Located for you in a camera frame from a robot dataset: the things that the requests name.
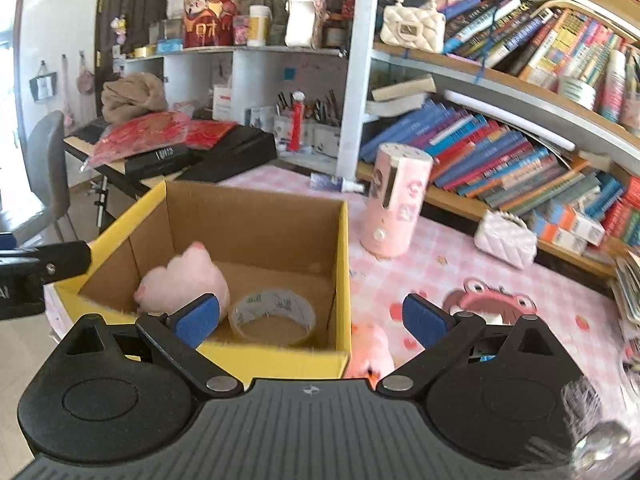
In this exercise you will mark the yellow cardboard box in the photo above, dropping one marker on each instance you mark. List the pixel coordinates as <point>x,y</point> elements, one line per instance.
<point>250,230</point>

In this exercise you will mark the red flat package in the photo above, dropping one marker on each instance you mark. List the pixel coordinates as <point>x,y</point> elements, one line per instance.
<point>212,132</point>

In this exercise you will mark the red fortune god figure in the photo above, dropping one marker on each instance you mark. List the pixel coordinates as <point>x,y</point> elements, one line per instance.
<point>200,25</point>

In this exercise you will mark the dark wooden door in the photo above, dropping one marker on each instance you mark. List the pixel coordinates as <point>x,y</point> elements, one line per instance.
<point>130,10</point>

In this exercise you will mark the white shelf unit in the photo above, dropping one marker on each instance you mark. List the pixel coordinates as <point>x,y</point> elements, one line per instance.
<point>250,75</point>

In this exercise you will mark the black and white tote bag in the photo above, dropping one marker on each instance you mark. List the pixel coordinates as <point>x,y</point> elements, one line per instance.
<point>42,86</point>

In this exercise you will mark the brown bundled cloth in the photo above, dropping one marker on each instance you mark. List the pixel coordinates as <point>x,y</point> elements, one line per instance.
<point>132,97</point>

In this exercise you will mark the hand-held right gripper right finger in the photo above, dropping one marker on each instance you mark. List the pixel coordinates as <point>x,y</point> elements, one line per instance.
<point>425,321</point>

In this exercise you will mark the black keyboard stand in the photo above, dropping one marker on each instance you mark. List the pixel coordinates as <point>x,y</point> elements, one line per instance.
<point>104,200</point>

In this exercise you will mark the white box with red label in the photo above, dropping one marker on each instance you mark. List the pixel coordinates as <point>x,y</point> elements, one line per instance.
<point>223,102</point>

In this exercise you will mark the pastel patterned cylinder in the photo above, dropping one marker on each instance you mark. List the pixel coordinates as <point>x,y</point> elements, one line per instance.
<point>612,85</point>

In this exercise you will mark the white rolled paper tube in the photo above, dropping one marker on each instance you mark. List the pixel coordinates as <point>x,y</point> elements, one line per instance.
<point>500,110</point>

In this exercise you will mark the white round tub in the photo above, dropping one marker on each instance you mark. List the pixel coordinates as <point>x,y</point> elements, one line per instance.
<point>577,92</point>

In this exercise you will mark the black electric keyboard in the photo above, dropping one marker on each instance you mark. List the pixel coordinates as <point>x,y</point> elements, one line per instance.
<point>240,152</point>

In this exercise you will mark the pink patterned jar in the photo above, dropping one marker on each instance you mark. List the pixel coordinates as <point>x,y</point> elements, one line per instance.
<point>241,31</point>

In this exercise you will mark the small white quilted purse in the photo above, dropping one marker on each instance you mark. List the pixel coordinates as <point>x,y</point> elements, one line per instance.
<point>505,242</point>

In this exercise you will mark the red decorations plastic bag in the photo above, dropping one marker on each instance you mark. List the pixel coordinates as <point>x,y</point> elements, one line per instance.
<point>135,137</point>

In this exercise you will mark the white paper carton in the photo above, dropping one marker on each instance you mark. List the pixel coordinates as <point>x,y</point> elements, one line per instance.
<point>302,15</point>

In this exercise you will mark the grey chair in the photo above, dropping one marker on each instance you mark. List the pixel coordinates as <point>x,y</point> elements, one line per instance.
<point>47,170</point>

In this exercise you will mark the thick white-paged book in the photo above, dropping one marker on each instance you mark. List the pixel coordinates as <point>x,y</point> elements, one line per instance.
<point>405,87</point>
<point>397,105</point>

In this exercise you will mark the row of colourful books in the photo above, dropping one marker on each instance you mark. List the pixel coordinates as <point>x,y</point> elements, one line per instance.
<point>540,35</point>
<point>480,155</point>

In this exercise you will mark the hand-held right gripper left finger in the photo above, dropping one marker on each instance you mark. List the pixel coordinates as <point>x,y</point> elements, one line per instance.
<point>200,319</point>

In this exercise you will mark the small hanging doll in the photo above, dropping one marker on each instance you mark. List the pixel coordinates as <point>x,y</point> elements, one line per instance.
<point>118,27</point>

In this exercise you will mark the pink hanging pouch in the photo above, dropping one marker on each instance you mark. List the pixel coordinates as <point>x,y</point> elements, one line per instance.
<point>85,81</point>

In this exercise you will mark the pink plush toy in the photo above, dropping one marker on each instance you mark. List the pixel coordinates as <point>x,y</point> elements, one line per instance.
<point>175,280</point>
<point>367,351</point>

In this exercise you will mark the clear tape roll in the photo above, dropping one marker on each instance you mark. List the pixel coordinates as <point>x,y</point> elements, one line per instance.
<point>272,300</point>

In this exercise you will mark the orange and white carton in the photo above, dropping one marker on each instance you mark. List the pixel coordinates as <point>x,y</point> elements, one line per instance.
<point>575,222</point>
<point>555,237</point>

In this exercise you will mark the white and wood bookshelf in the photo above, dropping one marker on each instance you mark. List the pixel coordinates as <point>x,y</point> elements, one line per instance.
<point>352,85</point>

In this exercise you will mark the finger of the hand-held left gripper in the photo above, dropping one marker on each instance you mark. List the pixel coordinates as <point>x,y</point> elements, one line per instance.
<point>62,262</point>

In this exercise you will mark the white pen holder with pens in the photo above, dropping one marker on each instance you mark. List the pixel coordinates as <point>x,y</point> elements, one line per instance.
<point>320,135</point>

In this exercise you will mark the light blue box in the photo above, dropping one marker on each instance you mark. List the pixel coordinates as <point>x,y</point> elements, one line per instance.
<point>169,46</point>

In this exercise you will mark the white lidded jar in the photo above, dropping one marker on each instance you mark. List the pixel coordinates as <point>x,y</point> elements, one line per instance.
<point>260,27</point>

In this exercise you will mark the pink checked printed tablecloth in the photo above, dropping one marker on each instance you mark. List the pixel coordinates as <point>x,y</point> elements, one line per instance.
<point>440,240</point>

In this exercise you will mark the stack of papers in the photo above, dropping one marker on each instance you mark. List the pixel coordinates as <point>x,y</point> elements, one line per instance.
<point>627,285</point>

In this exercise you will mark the pink cylindrical humidifier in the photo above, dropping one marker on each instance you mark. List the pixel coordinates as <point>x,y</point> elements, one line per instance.
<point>395,210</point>

